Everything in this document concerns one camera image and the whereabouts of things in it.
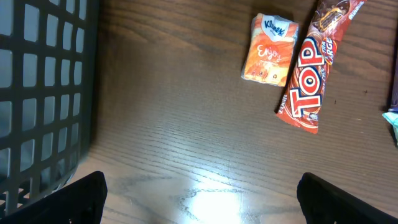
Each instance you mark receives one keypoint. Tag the orange Kleenex tissue pack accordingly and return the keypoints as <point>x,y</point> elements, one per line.
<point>273,40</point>

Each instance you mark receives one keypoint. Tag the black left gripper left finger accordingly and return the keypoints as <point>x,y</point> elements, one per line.
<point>80,202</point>

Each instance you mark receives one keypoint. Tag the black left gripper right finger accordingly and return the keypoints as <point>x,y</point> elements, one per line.
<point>324,203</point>

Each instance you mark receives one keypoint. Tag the teal snack packet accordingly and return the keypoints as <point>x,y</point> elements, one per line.
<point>392,117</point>

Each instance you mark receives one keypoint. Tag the dark plastic mesh basket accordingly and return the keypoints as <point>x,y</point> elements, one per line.
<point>48,51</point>

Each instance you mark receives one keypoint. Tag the orange Top chocolate bar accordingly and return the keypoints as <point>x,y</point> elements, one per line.
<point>303,98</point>

